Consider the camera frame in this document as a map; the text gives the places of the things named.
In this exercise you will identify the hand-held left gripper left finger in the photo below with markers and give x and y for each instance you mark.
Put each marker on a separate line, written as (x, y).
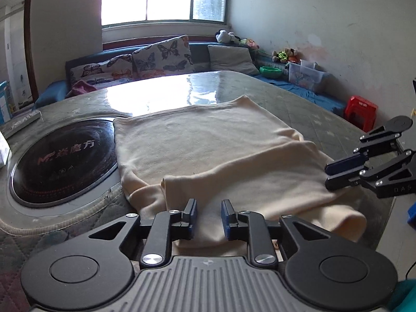
(194, 218)

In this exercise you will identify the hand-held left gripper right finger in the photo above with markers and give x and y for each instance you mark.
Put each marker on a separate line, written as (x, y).
(225, 221)

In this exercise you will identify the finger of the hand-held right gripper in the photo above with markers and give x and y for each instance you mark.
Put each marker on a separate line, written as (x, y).
(343, 181)
(344, 164)

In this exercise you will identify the cream knit garment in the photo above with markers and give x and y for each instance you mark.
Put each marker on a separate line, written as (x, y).
(211, 149)

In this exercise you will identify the red plastic stool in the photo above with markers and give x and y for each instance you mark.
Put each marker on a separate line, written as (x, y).
(360, 110)

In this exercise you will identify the blue plastic object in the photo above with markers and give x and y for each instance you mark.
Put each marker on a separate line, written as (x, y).
(412, 213)

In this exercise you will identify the blue sofa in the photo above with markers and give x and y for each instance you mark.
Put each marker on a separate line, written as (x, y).
(292, 87)

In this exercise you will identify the clear plastic storage box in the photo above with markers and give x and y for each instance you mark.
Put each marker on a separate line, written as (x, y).
(307, 76)

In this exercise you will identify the green plastic bowl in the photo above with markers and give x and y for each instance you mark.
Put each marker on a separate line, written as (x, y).
(270, 71)

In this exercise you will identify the heap of small plush toys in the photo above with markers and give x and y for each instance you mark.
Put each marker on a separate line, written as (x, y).
(286, 55)

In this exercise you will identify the teal cloth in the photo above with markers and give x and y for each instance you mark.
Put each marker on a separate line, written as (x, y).
(406, 297)

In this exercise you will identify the round black induction cooktop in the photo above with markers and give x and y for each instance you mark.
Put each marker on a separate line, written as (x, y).
(61, 169)

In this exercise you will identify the plain grey cushion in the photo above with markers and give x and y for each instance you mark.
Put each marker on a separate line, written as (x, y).
(232, 59)

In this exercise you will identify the pink green plush toy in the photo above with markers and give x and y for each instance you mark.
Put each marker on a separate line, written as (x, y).
(248, 43)

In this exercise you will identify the square butterfly print cushion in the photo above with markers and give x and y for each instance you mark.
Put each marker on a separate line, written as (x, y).
(162, 55)

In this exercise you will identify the pink cloth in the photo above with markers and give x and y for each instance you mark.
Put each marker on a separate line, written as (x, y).
(81, 88)

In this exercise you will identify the long butterfly print cushion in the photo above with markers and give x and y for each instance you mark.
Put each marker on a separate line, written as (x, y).
(104, 70)

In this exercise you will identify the panda plush toy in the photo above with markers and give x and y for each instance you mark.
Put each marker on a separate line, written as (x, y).
(226, 36)

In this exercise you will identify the grey remote control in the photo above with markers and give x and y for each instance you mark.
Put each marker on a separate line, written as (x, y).
(22, 122)

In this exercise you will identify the pink white tissue pack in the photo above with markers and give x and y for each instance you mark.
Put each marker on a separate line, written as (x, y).
(4, 151)

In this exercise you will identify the blue white cabinet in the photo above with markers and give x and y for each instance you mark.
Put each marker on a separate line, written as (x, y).
(5, 102)

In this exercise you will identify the brown wooden door frame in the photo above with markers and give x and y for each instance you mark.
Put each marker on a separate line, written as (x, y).
(29, 39)

